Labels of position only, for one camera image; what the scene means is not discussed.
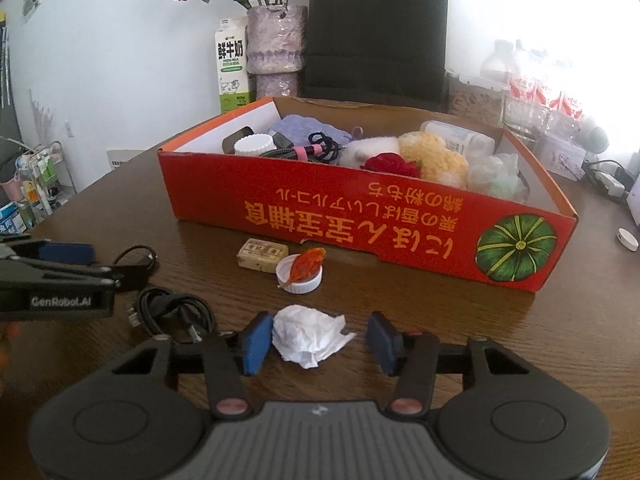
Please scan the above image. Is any purple cloth pouch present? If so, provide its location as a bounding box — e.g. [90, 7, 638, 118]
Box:
[270, 115, 351, 148]

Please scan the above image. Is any black paper bag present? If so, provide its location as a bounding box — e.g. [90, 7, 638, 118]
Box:
[300, 0, 449, 113]

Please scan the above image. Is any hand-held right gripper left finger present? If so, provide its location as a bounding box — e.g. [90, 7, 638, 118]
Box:
[107, 310, 275, 418]

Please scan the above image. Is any purple textured vase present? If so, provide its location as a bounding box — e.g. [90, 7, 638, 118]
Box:
[246, 5, 308, 101]

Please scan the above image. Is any translucent white plastic jar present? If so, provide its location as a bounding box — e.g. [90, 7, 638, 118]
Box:
[419, 120, 496, 158]

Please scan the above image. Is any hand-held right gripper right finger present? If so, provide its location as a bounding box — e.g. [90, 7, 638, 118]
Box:
[366, 311, 531, 418]

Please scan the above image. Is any green and white plastic bag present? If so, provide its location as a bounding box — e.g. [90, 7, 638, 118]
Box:
[467, 152, 523, 200]

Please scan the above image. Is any white round appliance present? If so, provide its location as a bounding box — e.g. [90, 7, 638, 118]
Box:
[575, 121, 612, 156]

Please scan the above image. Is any braided charging cable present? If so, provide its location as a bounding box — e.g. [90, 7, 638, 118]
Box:
[257, 132, 346, 163]

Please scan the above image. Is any white power strip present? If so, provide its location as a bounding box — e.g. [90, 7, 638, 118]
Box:
[582, 160, 636, 200]

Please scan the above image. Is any white printed box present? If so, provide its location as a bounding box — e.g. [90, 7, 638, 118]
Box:
[535, 132, 588, 181]

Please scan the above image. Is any white and yellow plush toy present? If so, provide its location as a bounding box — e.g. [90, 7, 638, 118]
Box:
[340, 131, 470, 191]

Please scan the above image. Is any orange crumpled wrapper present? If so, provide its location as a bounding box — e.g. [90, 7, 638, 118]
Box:
[287, 247, 327, 283]

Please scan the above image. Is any red fabric rose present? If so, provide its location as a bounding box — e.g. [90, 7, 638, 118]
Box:
[360, 152, 423, 178]

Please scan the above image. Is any red cardboard box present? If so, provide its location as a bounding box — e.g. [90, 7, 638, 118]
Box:
[157, 96, 580, 295]

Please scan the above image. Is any clear glass jar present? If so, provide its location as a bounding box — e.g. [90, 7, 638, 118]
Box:
[501, 94, 546, 136]

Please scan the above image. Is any brown wooden desktop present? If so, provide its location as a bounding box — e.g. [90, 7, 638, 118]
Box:
[0, 125, 640, 411]

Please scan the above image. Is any beige snack packet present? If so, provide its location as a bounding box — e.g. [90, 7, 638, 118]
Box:
[236, 238, 289, 272]

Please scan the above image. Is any white bottle cap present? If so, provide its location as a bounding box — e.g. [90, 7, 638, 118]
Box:
[276, 254, 324, 295]

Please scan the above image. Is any dark wall poster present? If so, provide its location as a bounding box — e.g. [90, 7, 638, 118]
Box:
[0, 12, 23, 161]

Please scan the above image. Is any dark blue zip pouch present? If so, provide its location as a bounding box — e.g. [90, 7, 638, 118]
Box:
[221, 126, 256, 156]

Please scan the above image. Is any clear food container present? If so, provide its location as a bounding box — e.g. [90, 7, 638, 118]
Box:
[445, 72, 505, 126]

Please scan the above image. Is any pale pampas grass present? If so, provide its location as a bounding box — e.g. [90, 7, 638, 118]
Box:
[27, 89, 56, 146]

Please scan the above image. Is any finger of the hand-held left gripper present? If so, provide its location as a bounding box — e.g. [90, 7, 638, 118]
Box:
[0, 240, 96, 266]
[0, 259, 124, 291]

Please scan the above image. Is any pack of water bottles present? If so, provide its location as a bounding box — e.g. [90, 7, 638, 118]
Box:
[480, 39, 588, 136]

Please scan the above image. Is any white and green milk carton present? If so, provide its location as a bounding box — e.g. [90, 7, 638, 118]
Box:
[214, 16, 251, 115]

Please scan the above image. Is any black cable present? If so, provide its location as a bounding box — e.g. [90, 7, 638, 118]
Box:
[112, 245, 217, 345]

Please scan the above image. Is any white tissue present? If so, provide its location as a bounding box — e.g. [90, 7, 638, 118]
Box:
[271, 304, 357, 370]

